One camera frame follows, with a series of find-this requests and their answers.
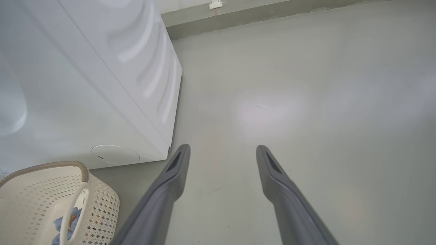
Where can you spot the cream perforated laundry basket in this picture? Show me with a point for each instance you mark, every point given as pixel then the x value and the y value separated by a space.
pixel 30 197

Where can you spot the white front-load washing machine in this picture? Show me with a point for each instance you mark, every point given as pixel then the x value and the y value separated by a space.
pixel 68 85

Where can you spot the round white filter cover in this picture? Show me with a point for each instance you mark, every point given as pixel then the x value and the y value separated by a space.
pixel 115 154

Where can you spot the blue printed garment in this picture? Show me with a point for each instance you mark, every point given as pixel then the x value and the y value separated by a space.
pixel 66 224

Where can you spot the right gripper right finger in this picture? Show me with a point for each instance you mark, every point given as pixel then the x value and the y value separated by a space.
pixel 289 211

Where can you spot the white wall socket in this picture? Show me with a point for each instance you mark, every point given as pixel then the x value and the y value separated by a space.
pixel 215 4

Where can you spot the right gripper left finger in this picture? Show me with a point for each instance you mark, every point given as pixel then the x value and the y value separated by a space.
pixel 160 204

